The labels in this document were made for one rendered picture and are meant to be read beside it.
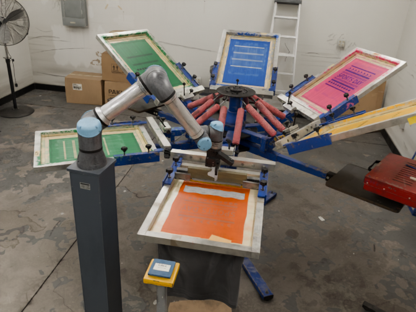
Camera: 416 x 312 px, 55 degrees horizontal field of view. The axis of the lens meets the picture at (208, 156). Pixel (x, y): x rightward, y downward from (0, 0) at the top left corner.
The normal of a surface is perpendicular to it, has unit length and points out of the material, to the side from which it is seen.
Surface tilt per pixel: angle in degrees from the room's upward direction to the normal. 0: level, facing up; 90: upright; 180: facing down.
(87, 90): 90
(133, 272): 0
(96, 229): 90
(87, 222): 90
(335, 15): 90
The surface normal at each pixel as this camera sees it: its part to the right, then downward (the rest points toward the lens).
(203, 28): -0.17, 0.43
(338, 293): 0.06, -0.90
